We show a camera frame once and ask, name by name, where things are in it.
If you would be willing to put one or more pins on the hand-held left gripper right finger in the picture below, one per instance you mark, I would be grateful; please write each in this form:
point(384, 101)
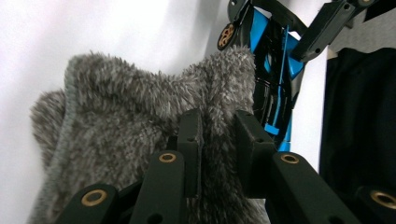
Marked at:
point(253, 155)

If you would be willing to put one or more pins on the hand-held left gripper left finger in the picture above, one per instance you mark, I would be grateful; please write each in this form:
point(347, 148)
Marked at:
point(193, 140)

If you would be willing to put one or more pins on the grey fluffy cloth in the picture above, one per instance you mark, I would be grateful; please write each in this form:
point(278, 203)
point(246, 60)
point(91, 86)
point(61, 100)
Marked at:
point(118, 118)

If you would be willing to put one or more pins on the dark cloth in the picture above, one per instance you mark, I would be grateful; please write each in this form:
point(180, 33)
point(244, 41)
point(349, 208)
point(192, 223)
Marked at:
point(361, 124)

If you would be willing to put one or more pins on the pale table sheet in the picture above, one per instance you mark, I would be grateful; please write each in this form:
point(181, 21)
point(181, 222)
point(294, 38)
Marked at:
point(37, 34)

